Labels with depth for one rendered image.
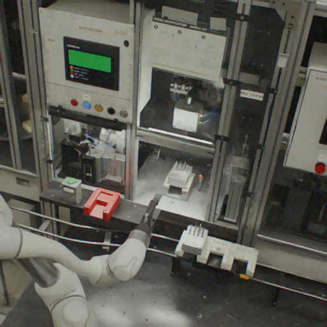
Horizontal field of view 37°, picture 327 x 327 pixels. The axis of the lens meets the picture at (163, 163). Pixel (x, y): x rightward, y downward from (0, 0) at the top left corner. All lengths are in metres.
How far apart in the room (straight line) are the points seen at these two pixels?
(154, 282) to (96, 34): 1.19
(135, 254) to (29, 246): 0.43
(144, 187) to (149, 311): 0.65
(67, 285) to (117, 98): 0.82
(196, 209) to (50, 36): 1.07
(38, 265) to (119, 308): 0.53
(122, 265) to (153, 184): 0.84
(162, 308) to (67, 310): 0.52
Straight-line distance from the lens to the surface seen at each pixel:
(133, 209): 2.46
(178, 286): 2.44
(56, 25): 2.16
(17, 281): 3.39
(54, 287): 2.09
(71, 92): 2.27
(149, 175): 2.67
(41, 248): 1.71
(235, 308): 2.41
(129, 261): 1.88
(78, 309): 2.02
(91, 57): 2.12
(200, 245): 2.29
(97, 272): 1.98
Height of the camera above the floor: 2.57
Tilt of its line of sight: 37 degrees down
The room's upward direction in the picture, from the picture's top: 5 degrees clockwise
